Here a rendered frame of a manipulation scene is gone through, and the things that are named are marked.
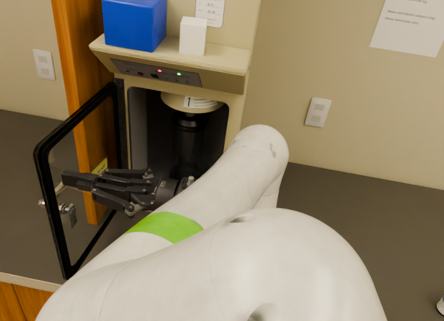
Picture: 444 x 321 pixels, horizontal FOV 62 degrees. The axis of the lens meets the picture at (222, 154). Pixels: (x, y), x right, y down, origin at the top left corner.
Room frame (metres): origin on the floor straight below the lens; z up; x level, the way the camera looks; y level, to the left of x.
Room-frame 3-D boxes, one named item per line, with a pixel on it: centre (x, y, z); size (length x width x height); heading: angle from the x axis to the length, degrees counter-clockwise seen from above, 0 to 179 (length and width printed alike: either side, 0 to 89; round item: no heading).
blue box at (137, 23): (0.75, 0.21, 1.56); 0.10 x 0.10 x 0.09; 86
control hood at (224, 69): (0.75, 0.13, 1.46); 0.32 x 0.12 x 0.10; 86
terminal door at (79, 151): (0.65, 0.30, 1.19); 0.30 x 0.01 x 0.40; 171
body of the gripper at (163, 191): (0.54, 0.12, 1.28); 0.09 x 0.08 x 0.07; 86
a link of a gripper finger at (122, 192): (0.53, 0.19, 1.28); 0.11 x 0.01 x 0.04; 87
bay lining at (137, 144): (0.93, 0.12, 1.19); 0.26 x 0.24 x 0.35; 86
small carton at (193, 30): (0.74, 0.09, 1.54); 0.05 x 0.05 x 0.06; 4
